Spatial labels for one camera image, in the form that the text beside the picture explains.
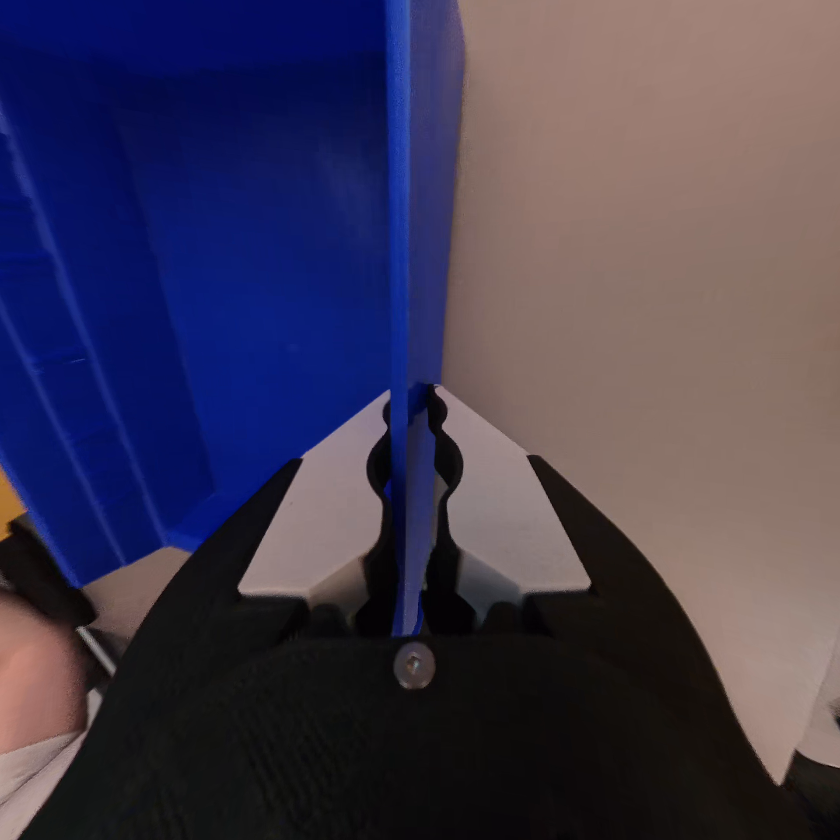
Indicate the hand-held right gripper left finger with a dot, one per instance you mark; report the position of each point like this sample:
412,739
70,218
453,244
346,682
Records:
315,525

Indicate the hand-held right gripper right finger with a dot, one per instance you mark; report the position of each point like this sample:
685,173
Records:
512,525

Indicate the blue plastic bin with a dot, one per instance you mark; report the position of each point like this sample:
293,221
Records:
229,262

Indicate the person's left forearm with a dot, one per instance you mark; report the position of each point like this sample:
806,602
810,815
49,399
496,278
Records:
33,669

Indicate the person's pale clothing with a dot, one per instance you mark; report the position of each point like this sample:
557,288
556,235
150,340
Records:
26,787

